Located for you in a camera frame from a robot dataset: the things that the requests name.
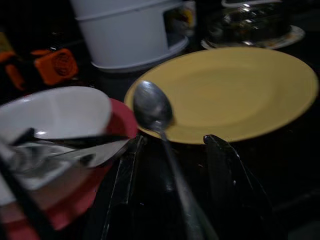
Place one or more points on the red plate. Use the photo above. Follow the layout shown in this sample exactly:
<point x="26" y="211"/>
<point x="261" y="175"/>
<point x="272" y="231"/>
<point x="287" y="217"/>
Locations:
<point x="120" y="120"/>

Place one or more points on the yellow plate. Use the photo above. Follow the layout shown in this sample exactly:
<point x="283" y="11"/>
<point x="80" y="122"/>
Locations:
<point x="225" y="95"/>

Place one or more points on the white patterned saucer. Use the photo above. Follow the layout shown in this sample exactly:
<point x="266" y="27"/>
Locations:
<point x="295" y="36"/>

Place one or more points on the shiny steel kitchen utensil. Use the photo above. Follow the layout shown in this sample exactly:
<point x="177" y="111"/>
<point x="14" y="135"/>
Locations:
<point x="50" y="155"/>

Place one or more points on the white tiered plastic rack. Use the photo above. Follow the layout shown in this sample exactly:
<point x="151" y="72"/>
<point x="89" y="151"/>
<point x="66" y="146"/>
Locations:
<point x="120" y="37"/>

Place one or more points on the white printed mug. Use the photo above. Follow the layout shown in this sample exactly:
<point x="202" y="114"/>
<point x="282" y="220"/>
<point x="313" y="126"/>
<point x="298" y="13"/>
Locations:
<point x="185" y="17"/>

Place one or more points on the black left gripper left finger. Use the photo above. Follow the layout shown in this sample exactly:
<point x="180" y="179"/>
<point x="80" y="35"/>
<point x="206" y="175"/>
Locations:
<point x="122" y="187"/>

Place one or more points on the steel spoon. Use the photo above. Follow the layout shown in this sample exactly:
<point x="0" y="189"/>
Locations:
<point x="152" y="105"/>

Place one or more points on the orange and black tool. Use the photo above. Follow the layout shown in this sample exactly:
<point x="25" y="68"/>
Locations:
<point x="57" y="65"/>

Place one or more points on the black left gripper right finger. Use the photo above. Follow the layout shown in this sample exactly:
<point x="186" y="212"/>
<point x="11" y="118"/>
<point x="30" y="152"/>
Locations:
<point x="225" y="175"/>

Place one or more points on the clear glass bowl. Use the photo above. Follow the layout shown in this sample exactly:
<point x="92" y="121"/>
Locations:
<point x="250" y="25"/>

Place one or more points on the white ceramic bowl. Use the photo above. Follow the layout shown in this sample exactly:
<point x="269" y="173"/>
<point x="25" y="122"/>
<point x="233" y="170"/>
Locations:
<point x="62" y="112"/>

